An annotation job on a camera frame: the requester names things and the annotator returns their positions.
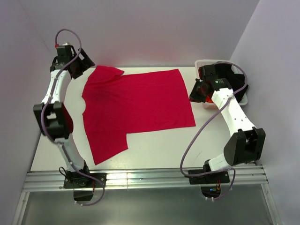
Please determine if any red t shirt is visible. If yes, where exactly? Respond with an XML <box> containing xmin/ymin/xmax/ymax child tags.
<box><xmin>82</xmin><ymin>66</ymin><xmax>195</xmax><ymax>165</ymax></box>

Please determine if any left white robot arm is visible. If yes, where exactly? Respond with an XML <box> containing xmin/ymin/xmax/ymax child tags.
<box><xmin>33</xmin><ymin>43</ymin><xmax>95</xmax><ymax>187</ymax></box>

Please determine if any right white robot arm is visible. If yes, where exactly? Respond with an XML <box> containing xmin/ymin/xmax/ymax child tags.
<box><xmin>190</xmin><ymin>79</ymin><xmax>266</xmax><ymax>183</ymax></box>

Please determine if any orange t shirt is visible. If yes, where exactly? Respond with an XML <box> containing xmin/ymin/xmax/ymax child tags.
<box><xmin>198</xmin><ymin>67</ymin><xmax>213</xmax><ymax>104</ymax></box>

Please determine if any black t shirt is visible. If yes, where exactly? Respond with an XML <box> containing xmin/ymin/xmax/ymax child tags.
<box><xmin>215</xmin><ymin>63</ymin><xmax>245</xmax><ymax>92</ymax></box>

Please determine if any white plastic basket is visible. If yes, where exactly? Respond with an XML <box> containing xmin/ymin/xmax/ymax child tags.
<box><xmin>195</xmin><ymin>60</ymin><xmax>248</xmax><ymax>110</ymax></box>

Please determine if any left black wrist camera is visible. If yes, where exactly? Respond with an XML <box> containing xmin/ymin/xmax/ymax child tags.
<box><xmin>56</xmin><ymin>45</ymin><xmax>73</xmax><ymax>57</ymax></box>

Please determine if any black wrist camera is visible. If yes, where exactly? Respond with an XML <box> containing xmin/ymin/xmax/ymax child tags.
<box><xmin>198</xmin><ymin>64</ymin><xmax>219</xmax><ymax>82</ymax></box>
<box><xmin>56</xmin><ymin>45</ymin><xmax>73</xmax><ymax>57</ymax></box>

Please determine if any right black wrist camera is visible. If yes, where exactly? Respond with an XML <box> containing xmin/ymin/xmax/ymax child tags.
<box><xmin>198</xmin><ymin>64</ymin><xmax>219</xmax><ymax>82</ymax></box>

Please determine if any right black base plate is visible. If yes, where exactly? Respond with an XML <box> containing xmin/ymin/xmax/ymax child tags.
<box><xmin>189</xmin><ymin>172</ymin><xmax>230</xmax><ymax>185</ymax></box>

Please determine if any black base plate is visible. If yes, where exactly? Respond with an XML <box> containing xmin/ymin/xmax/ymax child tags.
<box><xmin>189</xmin><ymin>172</ymin><xmax>230</xmax><ymax>185</ymax></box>
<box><xmin>63</xmin><ymin>172</ymin><xmax>107</xmax><ymax>189</ymax></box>

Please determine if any aluminium rail frame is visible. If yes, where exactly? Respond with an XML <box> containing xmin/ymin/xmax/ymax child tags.
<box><xmin>13</xmin><ymin>164</ymin><xmax>282</xmax><ymax>225</ymax></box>

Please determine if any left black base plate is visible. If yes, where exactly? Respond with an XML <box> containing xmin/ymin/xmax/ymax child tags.
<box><xmin>63</xmin><ymin>172</ymin><xmax>107</xmax><ymax>189</ymax></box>

